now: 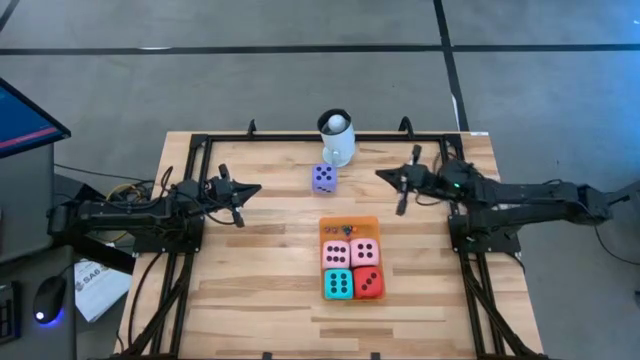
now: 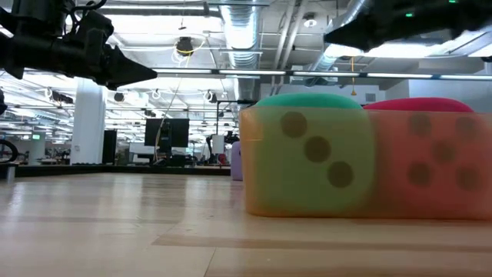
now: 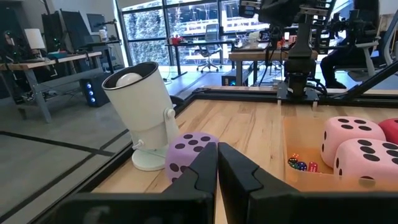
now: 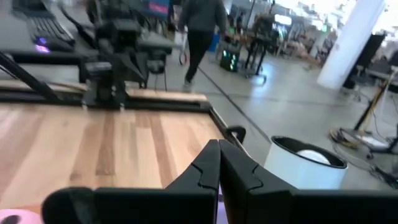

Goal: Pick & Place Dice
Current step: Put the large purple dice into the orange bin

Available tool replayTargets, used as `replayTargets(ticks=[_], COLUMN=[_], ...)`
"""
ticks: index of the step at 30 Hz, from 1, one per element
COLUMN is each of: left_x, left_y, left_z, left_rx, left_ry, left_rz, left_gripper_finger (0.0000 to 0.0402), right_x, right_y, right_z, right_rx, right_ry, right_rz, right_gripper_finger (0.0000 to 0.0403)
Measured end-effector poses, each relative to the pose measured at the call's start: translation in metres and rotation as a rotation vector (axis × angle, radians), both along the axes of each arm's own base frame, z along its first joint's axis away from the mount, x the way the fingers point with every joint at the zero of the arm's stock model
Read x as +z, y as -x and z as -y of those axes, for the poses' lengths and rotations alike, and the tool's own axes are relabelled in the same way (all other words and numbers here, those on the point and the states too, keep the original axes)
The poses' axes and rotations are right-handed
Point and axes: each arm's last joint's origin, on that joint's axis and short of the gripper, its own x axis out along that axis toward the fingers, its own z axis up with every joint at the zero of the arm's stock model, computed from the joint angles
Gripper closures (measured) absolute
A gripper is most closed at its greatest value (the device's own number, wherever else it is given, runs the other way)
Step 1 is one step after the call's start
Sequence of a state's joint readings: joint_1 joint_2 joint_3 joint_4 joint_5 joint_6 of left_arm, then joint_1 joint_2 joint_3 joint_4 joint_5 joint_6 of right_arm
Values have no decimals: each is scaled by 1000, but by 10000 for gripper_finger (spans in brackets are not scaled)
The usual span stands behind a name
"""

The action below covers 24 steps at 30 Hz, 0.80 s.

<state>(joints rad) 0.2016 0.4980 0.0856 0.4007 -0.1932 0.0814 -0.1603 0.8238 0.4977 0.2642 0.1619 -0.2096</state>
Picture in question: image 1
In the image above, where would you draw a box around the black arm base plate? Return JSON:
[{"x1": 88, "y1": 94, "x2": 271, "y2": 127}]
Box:
[
  {"x1": 132, "y1": 214, "x2": 205, "y2": 255},
  {"x1": 448, "y1": 214, "x2": 521, "y2": 254}
]

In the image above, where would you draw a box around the yellow connector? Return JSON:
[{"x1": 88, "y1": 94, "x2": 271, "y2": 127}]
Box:
[{"x1": 107, "y1": 182, "x2": 151, "y2": 201}]

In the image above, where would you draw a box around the black computer mouse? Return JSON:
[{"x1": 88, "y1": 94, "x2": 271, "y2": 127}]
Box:
[{"x1": 32, "y1": 274, "x2": 68, "y2": 329}]

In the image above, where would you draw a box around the white printed paper booklet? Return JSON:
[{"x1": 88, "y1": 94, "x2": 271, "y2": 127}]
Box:
[{"x1": 73, "y1": 258, "x2": 134, "y2": 324}]

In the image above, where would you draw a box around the white cylindrical cup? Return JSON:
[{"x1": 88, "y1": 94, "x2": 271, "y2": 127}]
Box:
[{"x1": 316, "y1": 108, "x2": 357, "y2": 169}]

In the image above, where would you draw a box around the large teal foam die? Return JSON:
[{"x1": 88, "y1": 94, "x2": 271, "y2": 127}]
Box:
[{"x1": 323, "y1": 268, "x2": 355, "y2": 302}]

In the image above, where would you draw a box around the computer monitor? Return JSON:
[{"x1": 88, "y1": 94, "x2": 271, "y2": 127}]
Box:
[{"x1": 0, "y1": 77, "x2": 72, "y2": 160}]

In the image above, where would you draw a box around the black metal table frame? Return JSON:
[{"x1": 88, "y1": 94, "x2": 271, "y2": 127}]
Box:
[{"x1": 113, "y1": 130, "x2": 549, "y2": 360}]

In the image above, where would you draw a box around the black keyboard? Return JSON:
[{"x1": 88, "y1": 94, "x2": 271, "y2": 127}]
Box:
[{"x1": 0, "y1": 282, "x2": 24, "y2": 345}]

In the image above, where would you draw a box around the large red foam die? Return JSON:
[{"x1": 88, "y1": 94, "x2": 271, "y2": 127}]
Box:
[{"x1": 352, "y1": 265, "x2": 386, "y2": 301}]

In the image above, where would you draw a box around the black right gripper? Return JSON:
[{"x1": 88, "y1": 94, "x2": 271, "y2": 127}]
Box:
[{"x1": 375, "y1": 144, "x2": 442, "y2": 218}]

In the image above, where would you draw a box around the large purple foam die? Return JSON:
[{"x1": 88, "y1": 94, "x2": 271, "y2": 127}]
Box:
[{"x1": 311, "y1": 163, "x2": 339, "y2": 196}]

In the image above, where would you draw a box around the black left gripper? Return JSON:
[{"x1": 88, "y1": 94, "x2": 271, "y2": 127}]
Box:
[{"x1": 201, "y1": 163, "x2": 263, "y2": 229}]

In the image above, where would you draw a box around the orange translucent plastic bin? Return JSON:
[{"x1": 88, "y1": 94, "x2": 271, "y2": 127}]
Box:
[{"x1": 318, "y1": 215, "x2": 388, "y2": 303}]

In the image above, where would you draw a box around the black equipment box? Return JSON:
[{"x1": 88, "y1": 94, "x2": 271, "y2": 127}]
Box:
[{"x1": 53, "y1": 182, "x2": 136, "y2": 275}]

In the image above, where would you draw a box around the grey computer case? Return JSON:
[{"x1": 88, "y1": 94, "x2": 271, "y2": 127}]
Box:
[{"x1": 0, "y1": 144, "x2": 56, "y2": 264}]

